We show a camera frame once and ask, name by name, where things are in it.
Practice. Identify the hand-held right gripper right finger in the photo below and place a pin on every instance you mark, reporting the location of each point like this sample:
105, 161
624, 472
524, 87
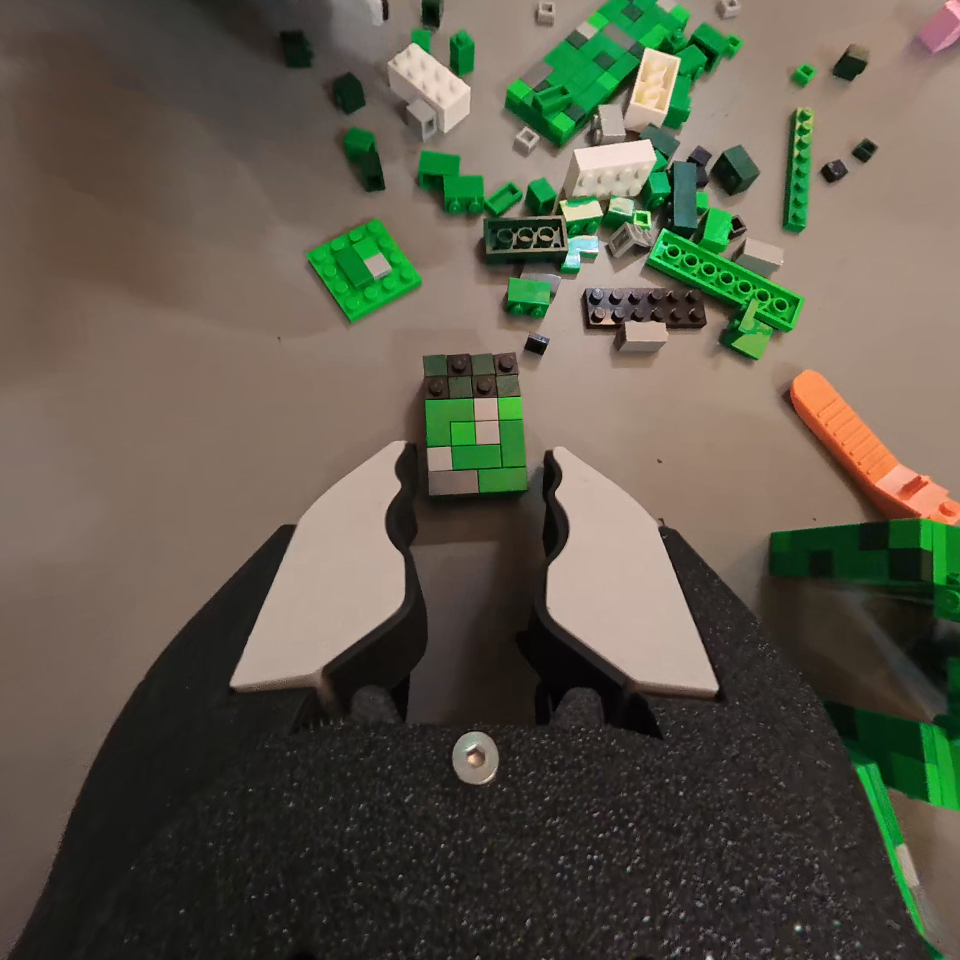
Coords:
622, 592

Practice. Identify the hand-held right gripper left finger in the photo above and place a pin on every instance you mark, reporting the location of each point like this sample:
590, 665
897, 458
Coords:
330, 585

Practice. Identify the green panel with dark studs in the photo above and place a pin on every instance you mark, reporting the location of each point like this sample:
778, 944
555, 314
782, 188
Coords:
476, 442

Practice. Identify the green brick creeper model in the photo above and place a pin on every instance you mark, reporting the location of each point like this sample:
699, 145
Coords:
840, 551

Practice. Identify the green mosaic tile plate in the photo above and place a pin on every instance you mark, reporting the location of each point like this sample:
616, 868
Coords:
577, 67

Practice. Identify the grey desk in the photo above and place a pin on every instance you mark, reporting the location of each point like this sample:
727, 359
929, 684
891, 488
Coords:
187, 412

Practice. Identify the orange brick separator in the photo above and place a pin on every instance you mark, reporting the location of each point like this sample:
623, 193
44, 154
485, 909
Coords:
847, 435

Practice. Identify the black studded plate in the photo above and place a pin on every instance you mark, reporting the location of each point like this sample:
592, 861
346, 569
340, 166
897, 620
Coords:
645, 307

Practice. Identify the small square green plate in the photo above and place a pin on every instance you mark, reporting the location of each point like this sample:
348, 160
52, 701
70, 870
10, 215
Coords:
330, 262

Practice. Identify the long green holed brick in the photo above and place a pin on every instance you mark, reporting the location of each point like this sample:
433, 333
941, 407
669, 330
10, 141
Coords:
712, 274

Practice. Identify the dark green wide brick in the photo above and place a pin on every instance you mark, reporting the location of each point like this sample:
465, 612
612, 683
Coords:
525, 238

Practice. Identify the white studded brick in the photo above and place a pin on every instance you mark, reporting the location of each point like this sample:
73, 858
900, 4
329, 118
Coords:
607, 169
427, 82

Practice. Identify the pile of loose toy bricks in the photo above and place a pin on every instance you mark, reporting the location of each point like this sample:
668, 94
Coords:
739, 169

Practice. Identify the thin long green plate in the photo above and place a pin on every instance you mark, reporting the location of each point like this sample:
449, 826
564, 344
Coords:
799, 172

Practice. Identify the cream hollow brick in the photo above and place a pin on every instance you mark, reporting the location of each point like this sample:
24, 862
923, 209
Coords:
651, 90

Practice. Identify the pink toy pig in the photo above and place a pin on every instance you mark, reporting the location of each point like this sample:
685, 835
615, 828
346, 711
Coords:
943, 30

